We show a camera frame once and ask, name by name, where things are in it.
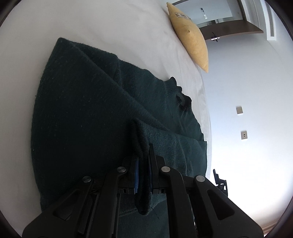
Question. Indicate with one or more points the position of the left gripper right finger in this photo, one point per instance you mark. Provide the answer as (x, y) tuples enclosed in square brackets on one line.
[(197, 208)]

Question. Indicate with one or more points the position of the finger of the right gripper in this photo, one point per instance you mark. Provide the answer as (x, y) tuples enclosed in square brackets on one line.
[(221, 184)]

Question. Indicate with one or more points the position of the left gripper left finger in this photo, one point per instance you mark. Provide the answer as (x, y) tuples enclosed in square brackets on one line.
[(91, 211)]

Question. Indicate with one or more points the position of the dark green knit sweater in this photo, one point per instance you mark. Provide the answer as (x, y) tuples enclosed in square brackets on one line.
[(94, 113)]

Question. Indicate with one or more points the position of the yellow cushion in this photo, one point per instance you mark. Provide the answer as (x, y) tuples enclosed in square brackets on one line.
[(190, 36)]

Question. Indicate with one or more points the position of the dark brown door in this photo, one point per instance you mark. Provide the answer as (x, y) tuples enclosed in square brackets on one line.
[(249, 25)]

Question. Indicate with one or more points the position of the white bed sheet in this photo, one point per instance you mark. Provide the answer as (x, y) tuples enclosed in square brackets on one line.
[(138, 32)]

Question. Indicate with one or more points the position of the grey refrigerator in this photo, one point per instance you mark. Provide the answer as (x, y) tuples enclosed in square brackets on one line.
[(208, 12)]

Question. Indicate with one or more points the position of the wall power socket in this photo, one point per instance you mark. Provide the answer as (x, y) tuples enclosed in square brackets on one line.
[(243, 134)]

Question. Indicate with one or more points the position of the wall light switch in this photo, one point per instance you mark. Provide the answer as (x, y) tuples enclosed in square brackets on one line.
[(239, 110)]

